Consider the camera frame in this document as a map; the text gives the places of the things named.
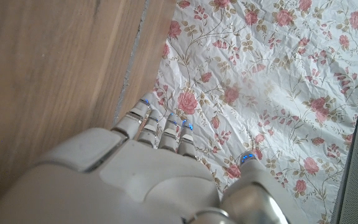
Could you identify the floral backdrop cloth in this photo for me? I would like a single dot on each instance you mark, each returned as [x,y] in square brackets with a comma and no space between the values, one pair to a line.
[259,77]

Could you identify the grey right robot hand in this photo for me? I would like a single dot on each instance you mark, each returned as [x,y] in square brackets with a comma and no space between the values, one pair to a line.
[129,180]

